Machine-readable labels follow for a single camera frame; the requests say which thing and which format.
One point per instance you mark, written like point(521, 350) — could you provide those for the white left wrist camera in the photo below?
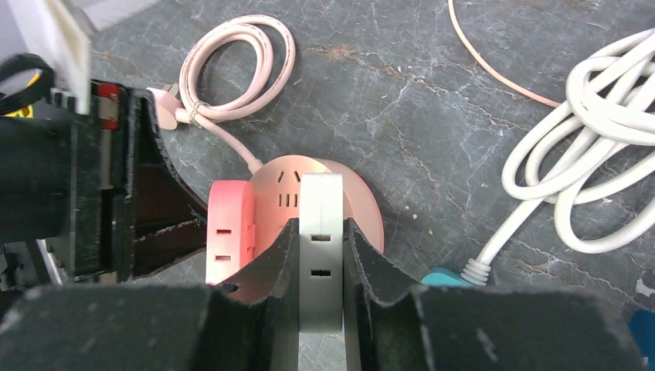
point(61, 32)

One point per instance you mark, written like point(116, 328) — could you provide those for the teal power strip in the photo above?
point(440, 276)

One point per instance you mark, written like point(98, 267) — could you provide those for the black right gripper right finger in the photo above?
point(394, 322)

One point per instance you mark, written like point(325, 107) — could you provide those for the yellow object behind arm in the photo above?
point(27, 111)

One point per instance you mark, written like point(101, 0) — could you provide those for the dark blue cube socket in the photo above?
point(642, 326)

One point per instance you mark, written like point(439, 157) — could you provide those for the pink adapter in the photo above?
point(230, 229)

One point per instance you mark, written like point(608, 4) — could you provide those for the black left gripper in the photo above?
point(68, 180)

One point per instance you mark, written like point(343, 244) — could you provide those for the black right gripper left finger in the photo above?
point(248, 322)

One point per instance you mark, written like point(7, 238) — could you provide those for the pink round charging base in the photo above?
point(297, 186)

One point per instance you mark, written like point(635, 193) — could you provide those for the white adapter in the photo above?
point(321, 246)

